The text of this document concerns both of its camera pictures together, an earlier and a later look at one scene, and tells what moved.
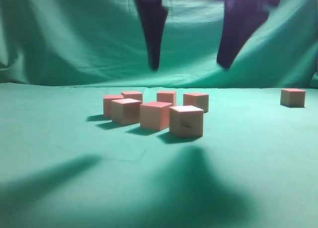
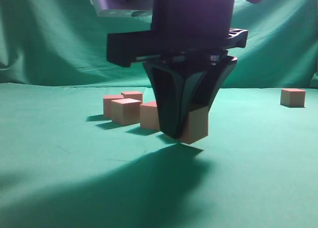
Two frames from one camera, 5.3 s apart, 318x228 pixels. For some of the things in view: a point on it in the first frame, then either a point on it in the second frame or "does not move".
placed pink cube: x=134 y=95 does not move
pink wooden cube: x=107 y=104 does not move
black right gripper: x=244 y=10 → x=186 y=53
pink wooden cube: x=125 y=112 does not move
